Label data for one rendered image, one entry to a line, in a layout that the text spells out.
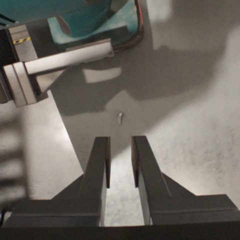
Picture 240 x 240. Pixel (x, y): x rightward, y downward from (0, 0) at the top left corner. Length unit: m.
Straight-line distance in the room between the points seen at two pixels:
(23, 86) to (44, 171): 1.05
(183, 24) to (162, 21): 0.03
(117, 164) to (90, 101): 0.13
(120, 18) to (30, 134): 0.98
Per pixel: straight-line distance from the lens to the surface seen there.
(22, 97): 0.18
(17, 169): 1.28
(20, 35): 0.69
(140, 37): 0.23
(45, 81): 0.18
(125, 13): 0.22
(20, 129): 1.13
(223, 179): 0.40
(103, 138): 0.15
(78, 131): 0.30
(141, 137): 0.15
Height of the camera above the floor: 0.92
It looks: 73 degrees down
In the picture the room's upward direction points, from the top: 177 degrees clockwise
